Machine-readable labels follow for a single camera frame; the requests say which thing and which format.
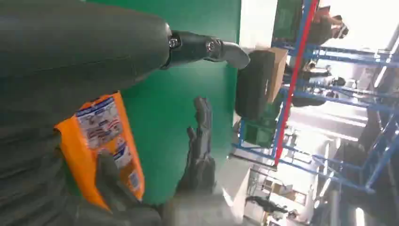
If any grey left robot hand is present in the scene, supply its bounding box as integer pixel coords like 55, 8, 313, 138
0, 0, 251, 226

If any orange drink bottle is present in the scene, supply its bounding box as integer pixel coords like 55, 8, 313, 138
55, 91, 146, 213

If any black zip carrying case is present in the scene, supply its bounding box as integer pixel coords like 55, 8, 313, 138
234, 49, 276, 121

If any green table mat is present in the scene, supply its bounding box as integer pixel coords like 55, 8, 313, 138
64, 0, 242, 207

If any red upright pole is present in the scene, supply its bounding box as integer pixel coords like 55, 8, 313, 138
273, 0, 320, 167

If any green plastic crate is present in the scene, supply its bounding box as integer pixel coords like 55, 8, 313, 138
272, 0, 303, 45
242, 104, 283, 148

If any person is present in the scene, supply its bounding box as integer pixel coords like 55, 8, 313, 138
308, 5, 350, 46

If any brown cardboard box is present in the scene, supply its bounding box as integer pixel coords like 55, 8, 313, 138
265, 48, 288, 104

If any blue metal shelving rack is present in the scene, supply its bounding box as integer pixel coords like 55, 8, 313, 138
231, 0, 399, 194

